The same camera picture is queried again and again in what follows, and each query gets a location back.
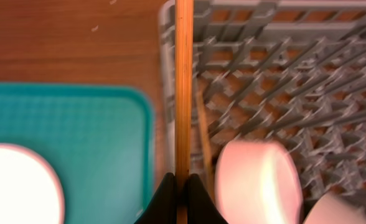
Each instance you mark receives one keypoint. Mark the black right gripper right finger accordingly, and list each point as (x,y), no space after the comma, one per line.
(200,207)

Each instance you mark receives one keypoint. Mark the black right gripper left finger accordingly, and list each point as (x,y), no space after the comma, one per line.
(162,208)

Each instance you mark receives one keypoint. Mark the pink bowl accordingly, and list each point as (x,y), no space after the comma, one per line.
(257,182)

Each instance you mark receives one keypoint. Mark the wooden chopstick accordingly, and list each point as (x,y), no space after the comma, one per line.
(184,10)
(205,142)

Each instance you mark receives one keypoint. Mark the grey bowl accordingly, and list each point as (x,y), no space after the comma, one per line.
(332,208)

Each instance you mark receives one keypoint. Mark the teal plastic tray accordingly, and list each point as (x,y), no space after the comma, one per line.
(99,139)

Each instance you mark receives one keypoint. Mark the white round plate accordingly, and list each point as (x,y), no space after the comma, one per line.
(30,189)

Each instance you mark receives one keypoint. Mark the grey dish rack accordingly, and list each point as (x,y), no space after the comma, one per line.
(286,71)

